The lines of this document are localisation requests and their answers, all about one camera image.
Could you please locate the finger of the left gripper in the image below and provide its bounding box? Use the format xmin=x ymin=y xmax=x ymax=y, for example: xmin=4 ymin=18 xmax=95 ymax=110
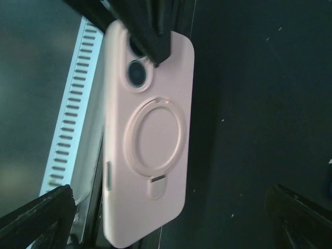
xmin=65 ymin=0 xmax=173 ymax=65

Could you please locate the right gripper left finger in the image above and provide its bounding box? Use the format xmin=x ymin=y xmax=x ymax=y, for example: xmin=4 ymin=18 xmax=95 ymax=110
xmin=1 ymin=185 xmax=75 ymax=248

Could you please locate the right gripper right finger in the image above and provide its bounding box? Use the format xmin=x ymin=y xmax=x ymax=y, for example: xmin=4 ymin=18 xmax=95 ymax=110
xmin=266 ymin=184 xmax=331 ymax=248

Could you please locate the pink cased phone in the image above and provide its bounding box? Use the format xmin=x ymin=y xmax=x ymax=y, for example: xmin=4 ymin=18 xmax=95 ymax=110
xmin=103 ymin=21 xmax=195 ymax=248

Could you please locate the light blue slotted cable duct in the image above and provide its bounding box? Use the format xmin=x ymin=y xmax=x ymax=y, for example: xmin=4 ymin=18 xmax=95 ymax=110
xmin=38 ymin=18 xmax=107 ymax=205

